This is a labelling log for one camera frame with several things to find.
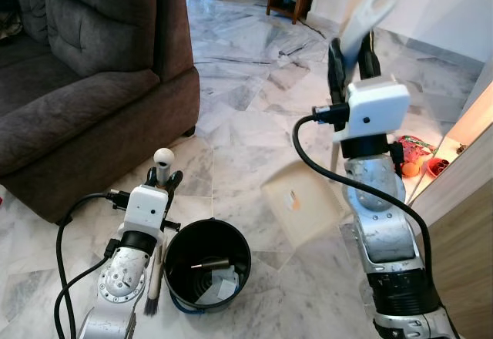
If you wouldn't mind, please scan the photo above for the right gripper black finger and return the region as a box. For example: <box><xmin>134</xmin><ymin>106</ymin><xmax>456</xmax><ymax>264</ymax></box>
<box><xmin>360</xmin><ymin>29</ymin><xmax>383</xmax><ymax>69</ymax></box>
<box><xmin>327</xmin><ymin>37</ymin><xmax>349</xmax><ymax>74</ymax></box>

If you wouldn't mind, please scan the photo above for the beige broom with white knob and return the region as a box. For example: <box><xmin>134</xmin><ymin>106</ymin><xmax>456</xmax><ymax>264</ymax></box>
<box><xmin>143</xmin><ymin>147</ymin><xmax>176</xmax><ymax>316</ymax></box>

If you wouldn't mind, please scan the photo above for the brown tube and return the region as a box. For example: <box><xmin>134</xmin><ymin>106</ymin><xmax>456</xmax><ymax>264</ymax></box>
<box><xmin>189</xmin><ymin>258</ymin><xmax>233</xmax><ymax>271</ymax></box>

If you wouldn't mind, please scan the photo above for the clear plastic packaging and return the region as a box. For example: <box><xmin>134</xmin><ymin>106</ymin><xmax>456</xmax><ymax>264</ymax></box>
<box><xmin>196</xmin><ymin>270</ymin><xmax>244</xmax><ymax>306</ymax></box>

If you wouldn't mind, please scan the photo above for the black plastic bucket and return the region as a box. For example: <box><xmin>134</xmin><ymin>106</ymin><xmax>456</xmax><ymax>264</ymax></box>
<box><xmin>163</xmin><ymin>217</ymin><xmax>253</xmax><ymax>314</ymax></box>

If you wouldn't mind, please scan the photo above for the red bag of oranges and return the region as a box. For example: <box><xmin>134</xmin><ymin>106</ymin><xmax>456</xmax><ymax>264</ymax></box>
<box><xmin>396</xmin><ymin>134</ymin><xmax>434</xmax><ymax>179</ymax></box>

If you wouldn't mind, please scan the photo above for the dark grey fabric sofa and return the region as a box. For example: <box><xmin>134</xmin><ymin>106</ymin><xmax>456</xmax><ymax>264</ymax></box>
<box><xmin>0</xmin><ymin>0</ymin><xmax>202</xmax><ymax>226</ymax></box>

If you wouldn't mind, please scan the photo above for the small red bowl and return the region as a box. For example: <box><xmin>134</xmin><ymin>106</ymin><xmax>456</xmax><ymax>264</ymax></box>
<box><xmin>427</xmin><ymin>157</ymin><xmax>450</xmax><ymax>179</ymax></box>

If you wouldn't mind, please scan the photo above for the light wooden panel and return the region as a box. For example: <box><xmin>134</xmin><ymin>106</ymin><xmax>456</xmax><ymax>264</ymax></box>
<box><xmin>407</xmin><ymin>81</ymin><xmax>493</xmax><ymax>339</ymax></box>

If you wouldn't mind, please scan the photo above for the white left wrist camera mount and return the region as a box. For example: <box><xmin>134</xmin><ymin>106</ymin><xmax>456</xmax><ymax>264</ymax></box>
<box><xmin>122</xmin><ymin>184</ymin><xmax>169</xmax><ymax>237</ymax></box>

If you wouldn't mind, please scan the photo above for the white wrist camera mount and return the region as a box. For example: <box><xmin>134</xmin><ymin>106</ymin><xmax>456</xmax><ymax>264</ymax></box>
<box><xmin>122</xmin><ymin>184</ymin><xmax>169</xmax><ymax>237</ymax></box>
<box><xmin>344</xmin><ymin>76</ymin><xmax>412</xmax><ymax>142</ymax></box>

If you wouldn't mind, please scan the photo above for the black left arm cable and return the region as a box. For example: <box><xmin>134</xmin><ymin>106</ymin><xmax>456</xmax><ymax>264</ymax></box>
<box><xmin>53</xmin><ymin>190</ymin><xmax>129</xmax><ymax>339</ymax></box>

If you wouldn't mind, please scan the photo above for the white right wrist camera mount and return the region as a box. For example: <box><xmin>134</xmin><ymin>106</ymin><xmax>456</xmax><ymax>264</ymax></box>
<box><xmin>344</xmin><ymin>76</ymin><xmax>412</xmax><ymax>142</ymax></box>

